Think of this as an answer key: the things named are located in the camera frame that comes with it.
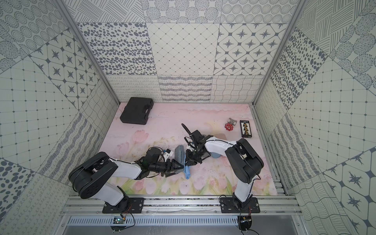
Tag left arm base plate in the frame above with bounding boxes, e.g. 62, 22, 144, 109
102, 197, 145, 214

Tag blue microfiber cloth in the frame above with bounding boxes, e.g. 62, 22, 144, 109
184, 165, 191, 180

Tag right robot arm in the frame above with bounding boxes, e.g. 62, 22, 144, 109
184, 130, 264, 204

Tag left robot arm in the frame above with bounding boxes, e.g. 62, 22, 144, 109
68, 147, 185, 208

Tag blue eyeglass case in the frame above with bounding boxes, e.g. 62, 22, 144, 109
211, 152, 221, 159

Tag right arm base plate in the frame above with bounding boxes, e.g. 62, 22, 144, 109
219, 197, 260, 214

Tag aluminium rail frame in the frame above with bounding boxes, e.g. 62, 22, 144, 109
60, 195, 303, 216

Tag red and black clip cables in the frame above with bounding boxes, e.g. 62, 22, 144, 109
224, 117, 238, 132

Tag white vent grille strip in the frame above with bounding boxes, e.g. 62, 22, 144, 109
68, 215, 238, 226

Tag left controller board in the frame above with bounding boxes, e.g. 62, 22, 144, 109
110, 217, 126, 232

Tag right controller board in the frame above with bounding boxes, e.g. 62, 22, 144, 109
238, 215, 252, 231

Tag black box with figures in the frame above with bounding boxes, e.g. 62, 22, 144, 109
240, 120, 252, 138

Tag controller board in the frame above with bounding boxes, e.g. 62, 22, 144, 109
110, 217, 126, 232
238, 215, 252, 231

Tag pink eyeglass case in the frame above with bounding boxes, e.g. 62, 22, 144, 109
215, 133, 227, 140

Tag black plastic tool case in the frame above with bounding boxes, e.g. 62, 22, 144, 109
120, 97, 154, 125

